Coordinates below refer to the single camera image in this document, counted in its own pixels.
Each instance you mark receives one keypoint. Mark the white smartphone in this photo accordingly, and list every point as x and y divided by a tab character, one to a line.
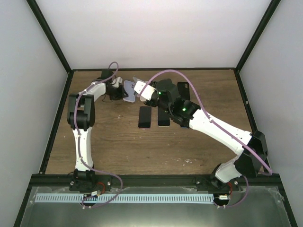
163	118

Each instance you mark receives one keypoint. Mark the black phone case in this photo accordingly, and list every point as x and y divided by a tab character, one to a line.
183	89

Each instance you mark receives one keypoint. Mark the black frame rail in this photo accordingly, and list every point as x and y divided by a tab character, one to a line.
201	182

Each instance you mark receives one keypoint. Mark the cream phone case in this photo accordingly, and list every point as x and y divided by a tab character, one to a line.
142	98

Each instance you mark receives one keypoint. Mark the light blue slotted strip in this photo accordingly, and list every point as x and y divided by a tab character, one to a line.
128	198

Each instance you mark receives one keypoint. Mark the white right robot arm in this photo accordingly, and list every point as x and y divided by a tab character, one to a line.
250	148

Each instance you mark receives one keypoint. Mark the pink smartphone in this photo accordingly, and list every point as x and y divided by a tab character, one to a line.
145	113

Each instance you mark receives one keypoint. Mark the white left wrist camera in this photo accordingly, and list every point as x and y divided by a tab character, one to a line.
117	82

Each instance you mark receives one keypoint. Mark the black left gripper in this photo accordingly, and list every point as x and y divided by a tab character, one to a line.
120	94

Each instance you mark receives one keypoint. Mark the silver smartphone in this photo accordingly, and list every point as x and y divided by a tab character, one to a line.
135	79

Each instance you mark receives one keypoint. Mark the lavender phone case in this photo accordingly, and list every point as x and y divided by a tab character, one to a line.
129	89

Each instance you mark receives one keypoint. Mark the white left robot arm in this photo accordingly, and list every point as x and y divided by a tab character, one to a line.
81	118

